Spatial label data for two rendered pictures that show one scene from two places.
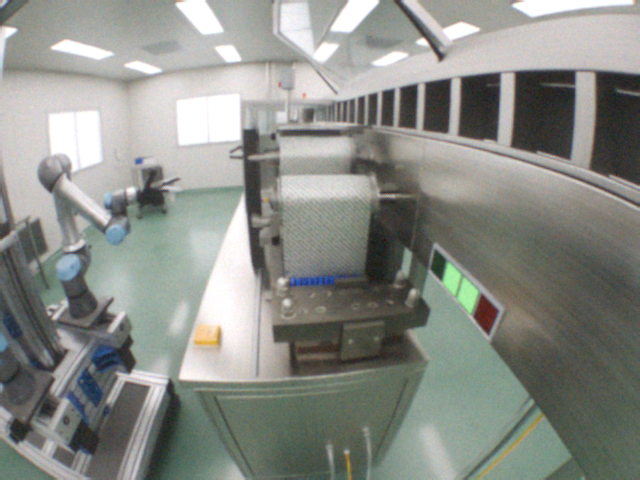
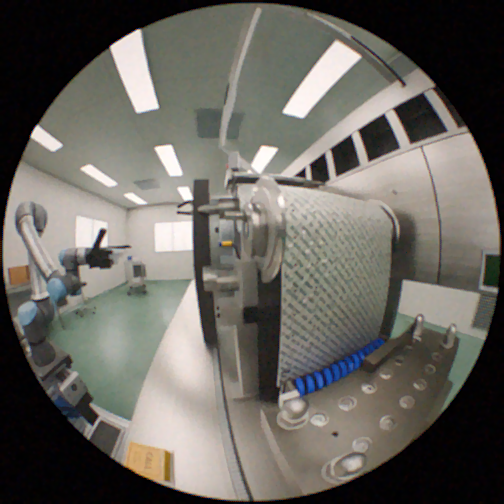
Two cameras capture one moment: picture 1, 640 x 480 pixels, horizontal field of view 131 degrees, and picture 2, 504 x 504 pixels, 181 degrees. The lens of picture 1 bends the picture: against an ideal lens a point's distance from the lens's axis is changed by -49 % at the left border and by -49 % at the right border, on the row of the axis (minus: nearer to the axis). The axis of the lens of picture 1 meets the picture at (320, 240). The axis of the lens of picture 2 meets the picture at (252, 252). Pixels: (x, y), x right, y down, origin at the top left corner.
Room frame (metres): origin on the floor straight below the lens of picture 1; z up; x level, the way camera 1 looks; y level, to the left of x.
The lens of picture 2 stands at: (0.53, 0.15, 1.23)
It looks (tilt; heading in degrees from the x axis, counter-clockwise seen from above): 3 degrees down; 355
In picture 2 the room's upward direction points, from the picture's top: 2 degrees counter-clockwise
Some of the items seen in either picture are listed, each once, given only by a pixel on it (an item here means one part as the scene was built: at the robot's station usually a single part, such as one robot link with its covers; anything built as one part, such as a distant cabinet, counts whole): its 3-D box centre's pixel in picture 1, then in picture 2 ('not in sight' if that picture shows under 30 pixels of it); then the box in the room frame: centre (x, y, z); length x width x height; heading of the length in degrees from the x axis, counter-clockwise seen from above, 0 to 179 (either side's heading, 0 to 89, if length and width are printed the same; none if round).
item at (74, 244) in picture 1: (65, 216); (35, 265); (0.80, 1.07, 1.19); 0.15 x 0.12 x 0.55; 29
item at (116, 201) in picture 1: (116, 200); (70, 257); (0.93, 0.84, 1.21); 0.11 x 0.08 x 0.09; 119
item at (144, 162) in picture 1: (148, 184); (135, 274); (4.51, 3.19, 0.51); 0.91 x 0.58 x 1.02; 33
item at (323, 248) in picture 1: (325, 251); (349, 318); (0.71, -0.02, 1.11); 0.23 x 0.01 x 0.18; 99
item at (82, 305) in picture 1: (80, 298); (40, 347); (0.68, 1.00, 0.87); 0.15 x 0.15 x 0.10
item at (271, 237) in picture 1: (270, 257); (238, 343); (0.78, 0.15, 1.05); 0.06 x 0.05 x 0.31; 99
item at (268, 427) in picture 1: (290, 276); not in sight; (1.69, 0.20, 0.43); 2.52 x 0.64 x 0.86; 9
